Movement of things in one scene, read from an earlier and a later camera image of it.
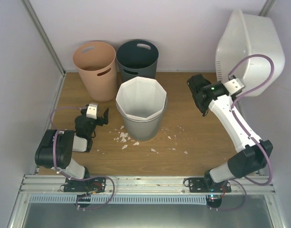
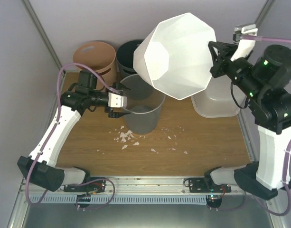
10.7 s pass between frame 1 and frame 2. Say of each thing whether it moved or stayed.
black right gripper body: moved
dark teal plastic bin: stayed
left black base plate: stayed
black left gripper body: moved
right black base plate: stayed
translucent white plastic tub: moved
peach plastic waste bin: stayed
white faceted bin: moved
